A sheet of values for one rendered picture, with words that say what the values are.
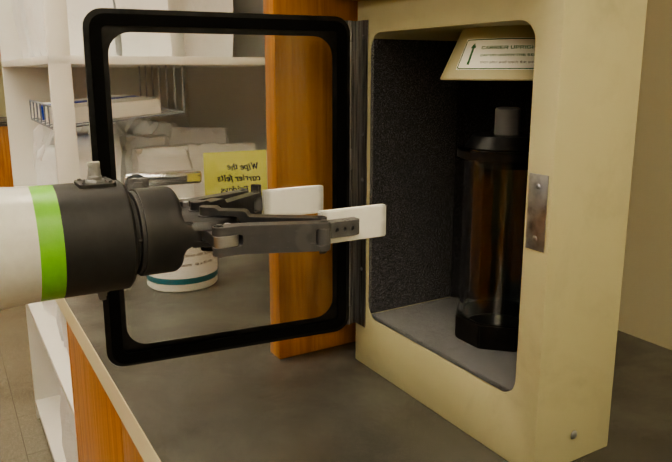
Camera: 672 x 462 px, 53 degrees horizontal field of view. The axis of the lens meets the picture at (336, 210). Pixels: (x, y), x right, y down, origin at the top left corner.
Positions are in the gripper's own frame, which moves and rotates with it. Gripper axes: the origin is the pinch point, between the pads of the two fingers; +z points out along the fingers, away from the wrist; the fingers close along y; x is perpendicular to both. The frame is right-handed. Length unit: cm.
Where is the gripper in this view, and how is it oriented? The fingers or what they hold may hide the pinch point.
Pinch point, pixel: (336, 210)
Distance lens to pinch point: 66.7
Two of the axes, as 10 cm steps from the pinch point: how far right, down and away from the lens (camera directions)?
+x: -0.1, 9.8, 2.0
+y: -5.1, -1.8, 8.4
